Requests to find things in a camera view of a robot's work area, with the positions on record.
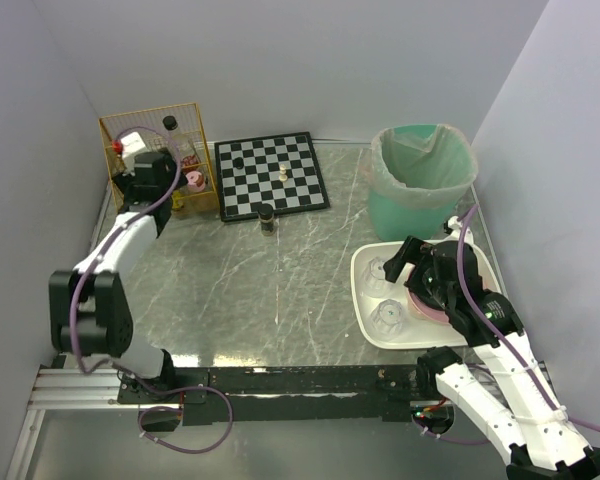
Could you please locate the clear faceted glass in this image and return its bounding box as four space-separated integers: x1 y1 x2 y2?
369 299 407 341

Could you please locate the white plastic tray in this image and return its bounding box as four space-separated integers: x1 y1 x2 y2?
349 239 496 351

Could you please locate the clear drinking glass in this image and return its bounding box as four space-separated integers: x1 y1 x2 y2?
362 257 393 298

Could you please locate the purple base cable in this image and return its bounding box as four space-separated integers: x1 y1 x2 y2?
417 364 506 446
137 385 234 455

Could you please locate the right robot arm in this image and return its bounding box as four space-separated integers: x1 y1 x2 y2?
383 237 600 479

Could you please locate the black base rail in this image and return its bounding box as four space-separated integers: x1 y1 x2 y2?
117 364 441 426

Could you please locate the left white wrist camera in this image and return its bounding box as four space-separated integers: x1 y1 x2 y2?
112 131 148 161

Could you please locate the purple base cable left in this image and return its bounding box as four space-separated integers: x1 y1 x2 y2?
137 385 234 455

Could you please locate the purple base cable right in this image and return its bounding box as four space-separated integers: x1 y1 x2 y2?
417 364 506 446

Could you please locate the pink plate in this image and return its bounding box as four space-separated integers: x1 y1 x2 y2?
406 258 500 325

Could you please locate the black plate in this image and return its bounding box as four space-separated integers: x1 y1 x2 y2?
404 269 446 311

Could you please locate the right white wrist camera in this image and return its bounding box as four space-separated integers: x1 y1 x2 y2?
443 216 475 246

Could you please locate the yellow label sauce bottle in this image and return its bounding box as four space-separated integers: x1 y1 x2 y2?
171 191 185 218

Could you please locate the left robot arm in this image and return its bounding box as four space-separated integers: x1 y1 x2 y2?
49 148 186 396

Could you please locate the clear vinegar bottle red label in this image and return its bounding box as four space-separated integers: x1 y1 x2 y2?
162 115 200 172

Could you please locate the clear trash bag liner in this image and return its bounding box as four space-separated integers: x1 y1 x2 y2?
361 124 479 209

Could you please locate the small dark pepper shaker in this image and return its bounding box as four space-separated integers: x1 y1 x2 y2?
257 203 275 236

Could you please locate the yellow wire basket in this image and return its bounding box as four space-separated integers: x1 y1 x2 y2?
99 103 219 219

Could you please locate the green plastic trash bin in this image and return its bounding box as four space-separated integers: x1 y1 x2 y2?
367 123 478 242

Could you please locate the black white chessboard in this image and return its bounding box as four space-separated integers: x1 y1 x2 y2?
214 132 330 223

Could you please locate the pink lid spice jar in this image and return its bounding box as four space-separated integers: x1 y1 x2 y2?
185 170 206 194

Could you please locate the white chess pawn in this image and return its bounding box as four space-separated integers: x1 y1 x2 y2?
279 165 288 182

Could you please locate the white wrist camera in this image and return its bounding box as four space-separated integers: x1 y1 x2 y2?
112 131 148 161
443 216 475 246

